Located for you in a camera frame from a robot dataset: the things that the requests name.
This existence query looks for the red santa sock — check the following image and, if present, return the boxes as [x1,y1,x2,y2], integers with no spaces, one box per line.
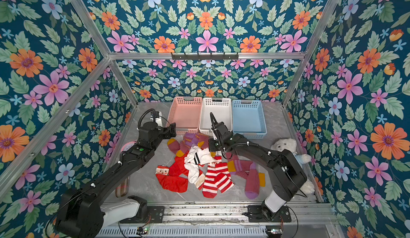
[155,165,189,193]

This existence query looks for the red white striped sock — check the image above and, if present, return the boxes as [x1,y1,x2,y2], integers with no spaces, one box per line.
[214,162,234,194]
[202,165,218,198]

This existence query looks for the black hook rail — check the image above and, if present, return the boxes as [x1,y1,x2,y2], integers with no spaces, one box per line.
[171,53,239,61]

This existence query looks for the pink alarm clock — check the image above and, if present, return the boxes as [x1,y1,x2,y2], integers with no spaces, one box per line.
[120,141,137,156]

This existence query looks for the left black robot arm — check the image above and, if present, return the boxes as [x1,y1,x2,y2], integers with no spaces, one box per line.
[53,116,177,238]

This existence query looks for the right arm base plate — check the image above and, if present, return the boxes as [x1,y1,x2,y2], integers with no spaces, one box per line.
[243,205,291,223]

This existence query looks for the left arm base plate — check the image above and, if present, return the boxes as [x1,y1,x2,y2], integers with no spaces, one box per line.
[122,206,165,224]

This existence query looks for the maroon sock yellow heel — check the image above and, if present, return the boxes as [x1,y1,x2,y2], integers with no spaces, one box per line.
[226,153,253,179]

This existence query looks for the white ribbed sock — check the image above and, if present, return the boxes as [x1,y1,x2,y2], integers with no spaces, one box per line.
[184,146,215,189]

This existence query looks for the maroon sock purple toe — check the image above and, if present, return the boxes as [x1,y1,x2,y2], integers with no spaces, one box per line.
[245,163,266,200]

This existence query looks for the white plastic basket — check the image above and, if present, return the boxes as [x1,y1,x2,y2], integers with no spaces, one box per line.
[199,98,233,137]

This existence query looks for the maroon sock yellow toe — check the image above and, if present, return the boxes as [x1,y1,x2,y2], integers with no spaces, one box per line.
[167,138,190,157]

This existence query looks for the white teddy bear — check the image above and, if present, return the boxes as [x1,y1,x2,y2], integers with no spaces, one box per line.
[270,138,316,195]

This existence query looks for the pink plastic basket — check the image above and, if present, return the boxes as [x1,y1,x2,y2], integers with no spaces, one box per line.
[168,97,202,135]

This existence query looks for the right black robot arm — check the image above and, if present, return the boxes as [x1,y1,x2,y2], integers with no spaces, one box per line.
[209,113,308,213]

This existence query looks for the blue plastic basket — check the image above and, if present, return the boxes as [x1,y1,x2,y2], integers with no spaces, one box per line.
[232,100,267,140]

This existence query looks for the red plain sock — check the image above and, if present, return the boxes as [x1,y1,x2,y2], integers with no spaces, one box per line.
[169,153,193,178]

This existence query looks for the maroon purple cuff sock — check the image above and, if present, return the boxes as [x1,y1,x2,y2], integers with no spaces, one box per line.
[183,132,209,149]

